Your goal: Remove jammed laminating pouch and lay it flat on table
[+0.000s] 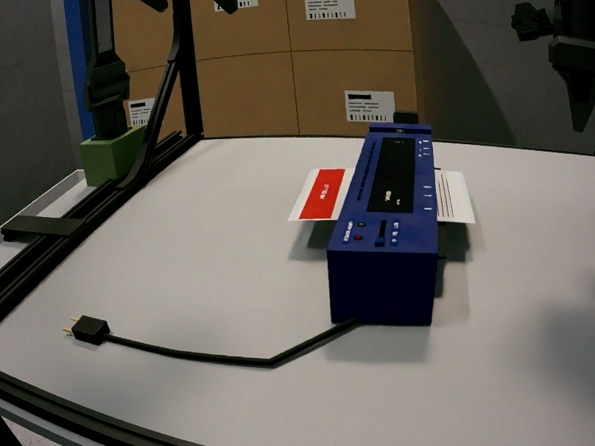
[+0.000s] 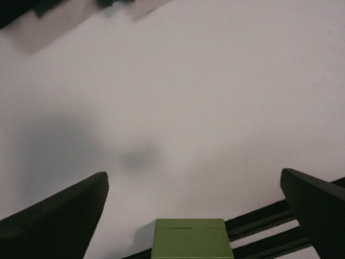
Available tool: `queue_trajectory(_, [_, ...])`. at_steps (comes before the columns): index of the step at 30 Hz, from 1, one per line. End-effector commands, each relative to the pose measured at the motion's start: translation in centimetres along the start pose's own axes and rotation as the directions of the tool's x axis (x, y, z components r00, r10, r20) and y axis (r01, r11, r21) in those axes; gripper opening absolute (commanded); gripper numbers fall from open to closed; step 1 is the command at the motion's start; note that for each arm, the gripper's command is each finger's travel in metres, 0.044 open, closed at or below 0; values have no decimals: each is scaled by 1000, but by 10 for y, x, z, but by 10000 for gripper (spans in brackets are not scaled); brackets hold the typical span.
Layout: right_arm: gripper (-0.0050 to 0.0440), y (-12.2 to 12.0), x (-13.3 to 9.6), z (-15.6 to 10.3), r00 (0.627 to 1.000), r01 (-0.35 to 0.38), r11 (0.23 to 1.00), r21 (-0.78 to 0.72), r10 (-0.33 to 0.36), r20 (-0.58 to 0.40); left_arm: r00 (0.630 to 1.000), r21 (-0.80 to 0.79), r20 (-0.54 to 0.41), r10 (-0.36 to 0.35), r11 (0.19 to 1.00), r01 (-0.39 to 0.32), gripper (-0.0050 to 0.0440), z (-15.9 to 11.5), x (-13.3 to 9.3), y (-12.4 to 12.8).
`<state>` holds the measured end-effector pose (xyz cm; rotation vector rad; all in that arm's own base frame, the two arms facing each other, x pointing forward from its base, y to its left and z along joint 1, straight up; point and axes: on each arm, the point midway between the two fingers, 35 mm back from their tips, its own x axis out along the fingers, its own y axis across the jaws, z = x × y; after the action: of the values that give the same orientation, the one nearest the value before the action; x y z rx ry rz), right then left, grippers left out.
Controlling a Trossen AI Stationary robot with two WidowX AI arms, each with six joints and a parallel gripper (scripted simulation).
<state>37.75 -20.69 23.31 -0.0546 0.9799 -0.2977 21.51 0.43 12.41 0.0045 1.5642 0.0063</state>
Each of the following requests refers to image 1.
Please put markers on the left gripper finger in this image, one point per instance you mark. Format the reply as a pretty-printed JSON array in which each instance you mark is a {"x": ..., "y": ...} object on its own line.
[{"x": 581, "y": 94}]

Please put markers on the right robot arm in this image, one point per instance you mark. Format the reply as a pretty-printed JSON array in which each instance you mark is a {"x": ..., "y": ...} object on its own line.
[{"x": 106, "y": 76}]

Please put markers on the white laminating pouch with printed sheet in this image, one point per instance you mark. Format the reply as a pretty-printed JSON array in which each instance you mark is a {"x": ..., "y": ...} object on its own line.
[{"x": 324, "y": 191}]

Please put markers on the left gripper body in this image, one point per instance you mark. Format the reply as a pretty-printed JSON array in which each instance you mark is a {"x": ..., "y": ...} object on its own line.
[{"x": 577, "y": 47}]

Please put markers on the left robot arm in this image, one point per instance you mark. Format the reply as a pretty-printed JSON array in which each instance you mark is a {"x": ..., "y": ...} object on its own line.
[{"x": 530, "y": 23}]

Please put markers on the blue laminator with black power cord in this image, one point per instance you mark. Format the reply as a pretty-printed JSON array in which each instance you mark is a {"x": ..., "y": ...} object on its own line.
[{"x": 382, "y": 256}]

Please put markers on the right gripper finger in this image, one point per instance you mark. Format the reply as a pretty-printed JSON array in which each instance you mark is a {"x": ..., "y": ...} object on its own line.
[
  {"x": 229, "y": 6},
  {"x": 158, "y": 5}
]

